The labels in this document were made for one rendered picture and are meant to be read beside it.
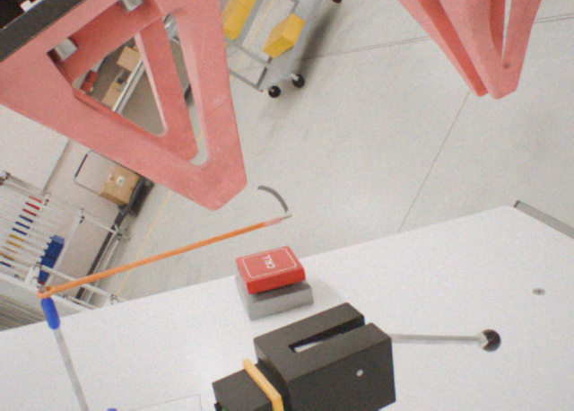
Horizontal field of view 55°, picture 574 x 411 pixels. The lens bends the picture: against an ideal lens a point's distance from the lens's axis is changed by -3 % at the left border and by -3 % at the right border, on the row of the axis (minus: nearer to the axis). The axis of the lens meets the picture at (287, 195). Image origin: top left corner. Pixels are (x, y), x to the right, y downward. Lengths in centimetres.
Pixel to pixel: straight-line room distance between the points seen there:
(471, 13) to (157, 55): 13
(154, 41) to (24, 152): 808
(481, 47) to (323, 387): 17
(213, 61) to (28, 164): 815
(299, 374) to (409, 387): 14
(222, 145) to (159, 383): 28
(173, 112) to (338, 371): 14
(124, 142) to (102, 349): 35
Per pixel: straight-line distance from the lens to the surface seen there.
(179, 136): 23
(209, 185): 18
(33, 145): 828
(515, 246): 56
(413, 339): 32
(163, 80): 23
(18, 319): 122
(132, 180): 748
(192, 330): 48
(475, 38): 27
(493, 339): 36
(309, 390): 27
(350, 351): 27
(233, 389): 28
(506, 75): 29
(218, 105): 17
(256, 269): 48
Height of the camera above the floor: 130
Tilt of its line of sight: 22 degrees down
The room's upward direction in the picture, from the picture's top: 62 degrees counter-clockwise
